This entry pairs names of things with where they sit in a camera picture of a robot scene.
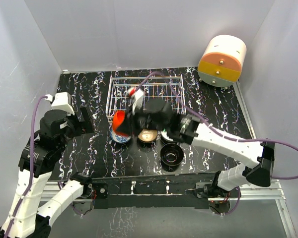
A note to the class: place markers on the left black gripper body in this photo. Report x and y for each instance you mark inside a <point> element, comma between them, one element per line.
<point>76,127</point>

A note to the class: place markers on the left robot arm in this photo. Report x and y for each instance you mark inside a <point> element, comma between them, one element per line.
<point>27,219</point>

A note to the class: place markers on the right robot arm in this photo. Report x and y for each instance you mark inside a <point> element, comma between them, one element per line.
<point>256,159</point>

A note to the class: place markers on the pastel round drawer cabinet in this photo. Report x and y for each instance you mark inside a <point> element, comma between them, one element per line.
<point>222,61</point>

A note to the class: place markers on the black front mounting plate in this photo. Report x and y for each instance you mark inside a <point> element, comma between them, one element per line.
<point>164,193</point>

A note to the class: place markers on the white wire dish rack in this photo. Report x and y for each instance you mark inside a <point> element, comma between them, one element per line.
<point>170,88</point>

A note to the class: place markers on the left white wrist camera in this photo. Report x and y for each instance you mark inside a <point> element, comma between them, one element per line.
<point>61,101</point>

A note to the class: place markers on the black glossy bowl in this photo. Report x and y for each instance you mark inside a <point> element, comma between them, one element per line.
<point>171,154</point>

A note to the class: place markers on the orange bowl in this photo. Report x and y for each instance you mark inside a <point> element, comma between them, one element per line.
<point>118,119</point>

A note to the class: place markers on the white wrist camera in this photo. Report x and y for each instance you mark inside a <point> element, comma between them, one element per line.
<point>61,101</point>
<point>136,96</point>

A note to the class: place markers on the blue floral white bowl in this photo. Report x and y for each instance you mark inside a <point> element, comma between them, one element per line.
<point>119,138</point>

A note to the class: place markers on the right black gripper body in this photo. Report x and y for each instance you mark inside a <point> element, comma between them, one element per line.
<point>143,121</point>

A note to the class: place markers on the brown bowl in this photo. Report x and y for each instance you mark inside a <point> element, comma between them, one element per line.
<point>147,136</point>

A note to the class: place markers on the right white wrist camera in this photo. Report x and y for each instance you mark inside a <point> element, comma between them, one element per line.
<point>136,96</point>

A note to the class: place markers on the aluminium frame rail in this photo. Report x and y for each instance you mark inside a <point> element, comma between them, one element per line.
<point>274,192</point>

